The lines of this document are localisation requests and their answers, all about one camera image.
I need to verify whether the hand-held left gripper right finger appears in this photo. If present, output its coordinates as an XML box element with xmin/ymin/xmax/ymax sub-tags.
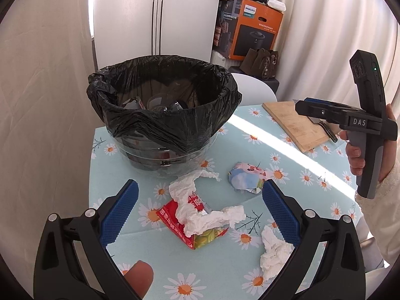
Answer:
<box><xmin>261</xmin><ymin>179</ymin><xmax>366</xmax><ymax>300</ymax></box>

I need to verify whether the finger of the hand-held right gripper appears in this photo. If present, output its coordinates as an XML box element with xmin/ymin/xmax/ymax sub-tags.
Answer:
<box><xmin>304</xmin><ymin>97</ymin><xmax>361</xmax><ymax>111</ymax></box>
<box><xmin>295</xmin><ymin>99</ymin><xmax>348</xmax><ymax>126</ymax></box>

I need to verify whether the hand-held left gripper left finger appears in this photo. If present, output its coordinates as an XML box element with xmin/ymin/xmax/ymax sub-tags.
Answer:
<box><xmin>33</xmin><ymin>179</ymin><xmax>140</xmax><ymax>300</ymax></box>

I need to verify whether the white tissue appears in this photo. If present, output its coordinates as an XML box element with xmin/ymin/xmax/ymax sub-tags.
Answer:
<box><xmin>169</xmin><ymin>169</ymin><xmax>246</xmax><ymax>237</ymax></box>
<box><xmin>260</xmin><ymin>225</ymin><xmax>296</xmax><ymax>281</ymax></box>

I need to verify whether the cartoon pig wrapper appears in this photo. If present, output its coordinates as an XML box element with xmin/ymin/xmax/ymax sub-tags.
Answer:
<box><xmin>227</xmin><ymin>161</ymin><xmax>272</xmax><ymax>195</ymax></box>

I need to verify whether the red snack wrapper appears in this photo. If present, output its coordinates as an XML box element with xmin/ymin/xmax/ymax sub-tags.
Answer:
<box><xmin>155</xmin><ymin>190</ymin><xmax>230</xmax><ymax>250</ymax></box>

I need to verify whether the clear plastic trash bin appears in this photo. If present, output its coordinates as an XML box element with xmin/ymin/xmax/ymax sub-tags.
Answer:
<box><xmin>106</xmin><ymin>125</ymin><xmax>231</xmax><ymax>179</ymax></box>

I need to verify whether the black trash bag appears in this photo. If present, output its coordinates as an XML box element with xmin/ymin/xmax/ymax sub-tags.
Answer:
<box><xmin>87</xmin><ymin>55</ymin><xmax>243</xmax><ymax>151</ymax></box>

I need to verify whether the person's right forearm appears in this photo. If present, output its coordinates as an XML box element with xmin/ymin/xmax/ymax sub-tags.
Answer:
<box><xmin>354</xmin><ymin>159</ymin><xmax>400</xmax><ymax>272</ymax></box>

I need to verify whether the person's right hand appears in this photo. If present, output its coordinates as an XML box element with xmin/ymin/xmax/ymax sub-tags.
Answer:
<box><xmin>339</xmin><ymin>103</ymin><xmax>394</xmax><ymax>184</ymax></box>

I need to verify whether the wooden cutting board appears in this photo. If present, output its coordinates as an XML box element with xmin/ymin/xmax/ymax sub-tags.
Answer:
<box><xmin>262</xmin><ymin>101</ymin><xmax>340</xmax><ymax>154</ymax></box>

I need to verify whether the white chair back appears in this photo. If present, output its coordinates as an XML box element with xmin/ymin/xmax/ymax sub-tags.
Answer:
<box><xmin>229</xmin><ymin>72</ymin><xmax>277</xmax><ymax>107</ymax></box>

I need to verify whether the brown suede bag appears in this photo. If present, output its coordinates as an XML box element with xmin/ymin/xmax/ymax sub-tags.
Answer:
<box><xmin>239</xmin><ymin>48</ymin><xmax>279</xmax><ymax>81</ymax></box>

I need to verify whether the white curtain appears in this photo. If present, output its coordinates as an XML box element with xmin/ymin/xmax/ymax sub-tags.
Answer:
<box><xmin>275</xmin><ymin>0</ymin><xmax>400</xmax><ymax>176</ymax></box>

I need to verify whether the blue daisy tablecloth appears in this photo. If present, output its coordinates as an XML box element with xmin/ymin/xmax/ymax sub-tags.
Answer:
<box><xmin>88</xmin><ymin>104</ymin><xmax>368</xmax><ymax>300</ymax></box>

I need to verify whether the orange cardboard box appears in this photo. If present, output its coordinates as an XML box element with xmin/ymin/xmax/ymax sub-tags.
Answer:
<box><xmin>212</xmin><ymin>0</ymin><xmax>284</xmax><ymax>61</ymax></box>

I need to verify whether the white pouch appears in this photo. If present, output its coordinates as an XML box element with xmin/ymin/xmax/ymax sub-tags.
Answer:
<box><xmin>266</xmin><ymin>0</ymin><xmax>286</xmax><ymax>12</ymax></box>

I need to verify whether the beige curtain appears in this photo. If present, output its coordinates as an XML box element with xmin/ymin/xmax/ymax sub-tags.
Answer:
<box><xmin>0</xmin><ymin>0</ymin><xmax>98</xmax><ymax>288</ymax></box>

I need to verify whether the white wardrobe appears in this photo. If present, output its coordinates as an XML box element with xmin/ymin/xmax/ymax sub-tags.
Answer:
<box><xmin>94</xmin><ymin>0</ymin><xmax>226</xmax><ymax>69</ymax></box>

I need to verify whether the cleaver with dark handle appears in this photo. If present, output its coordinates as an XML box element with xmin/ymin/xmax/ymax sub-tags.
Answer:
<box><xmin>308</xmin><ymin>115</ymin><xmax>339</xmax><ymax>143</ymax></box>

